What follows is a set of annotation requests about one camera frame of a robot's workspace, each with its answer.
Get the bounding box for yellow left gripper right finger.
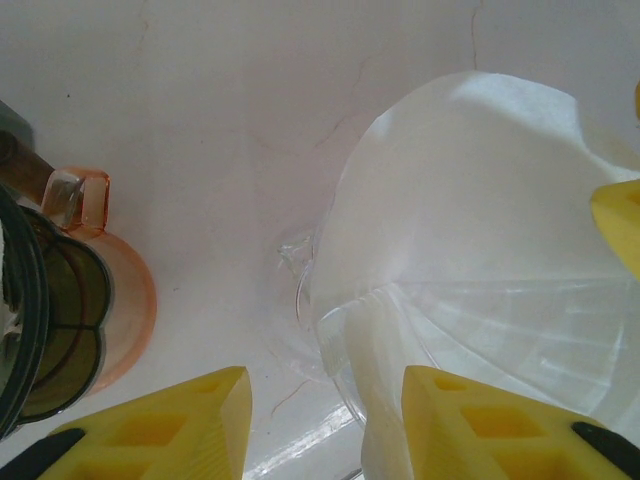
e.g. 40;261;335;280
401;364;640;480

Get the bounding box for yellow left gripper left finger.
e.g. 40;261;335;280
0;365;253;480

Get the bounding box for clear plastic coffee dripper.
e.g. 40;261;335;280
277;224;631;480

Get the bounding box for dark olive coffee dripper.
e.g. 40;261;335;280
0;182;117;441

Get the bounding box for white paper coffee filter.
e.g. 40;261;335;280
310;69;640;480

